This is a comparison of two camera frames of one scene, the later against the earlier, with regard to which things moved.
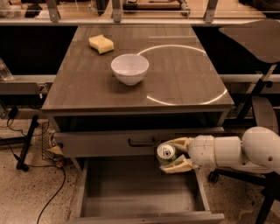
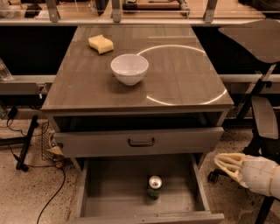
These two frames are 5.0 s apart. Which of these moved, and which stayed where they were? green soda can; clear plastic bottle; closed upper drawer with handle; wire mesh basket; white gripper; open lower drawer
Moved: green soda can; white gripper
Stayed: wire mesh basket; open lower drawer; closed upper drawer with handle; clear plastic bottle
